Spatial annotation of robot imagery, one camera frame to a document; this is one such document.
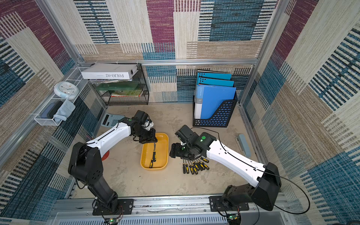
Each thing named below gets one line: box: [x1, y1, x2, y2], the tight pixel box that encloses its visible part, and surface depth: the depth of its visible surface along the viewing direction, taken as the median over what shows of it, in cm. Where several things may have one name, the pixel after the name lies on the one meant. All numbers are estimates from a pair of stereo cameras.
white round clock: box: [53, 81, 80, 100], surface depth 76 cm
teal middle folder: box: [196, 76, 235, 87], surface depth 96 cm
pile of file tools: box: [182, 156, 210, 175], surface depth 89 cm
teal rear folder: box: [196, 70, 233, 81], surface depth 100 cm
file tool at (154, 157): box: [149, 142, 157, 169], surface depth 83 cm
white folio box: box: [81, 63, 139, 80], surface depth 81 cm
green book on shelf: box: [95, 81, 140, 91], surface depth 96 cm
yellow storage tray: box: [140, 132, 170, 170], surface depth 91 cm
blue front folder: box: [194, 84, 237, 120], surface depth 92 cm
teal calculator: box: [100, 112, 126, 128], surface depth 110 cm
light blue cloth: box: [53, 99, 76, 124], surface depth 70 cm
